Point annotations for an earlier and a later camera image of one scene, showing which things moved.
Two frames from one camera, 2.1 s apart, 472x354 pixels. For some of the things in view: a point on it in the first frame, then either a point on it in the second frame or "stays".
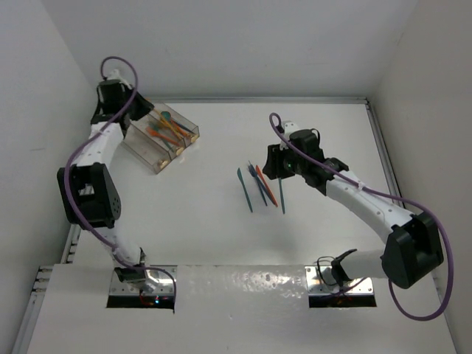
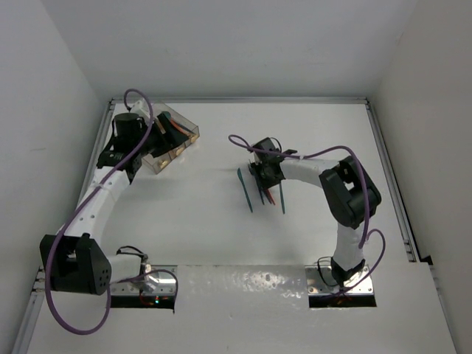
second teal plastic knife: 282,195 stays
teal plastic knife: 240,175 stays
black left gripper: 146,106 to 170,139
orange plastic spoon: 178,129 stays
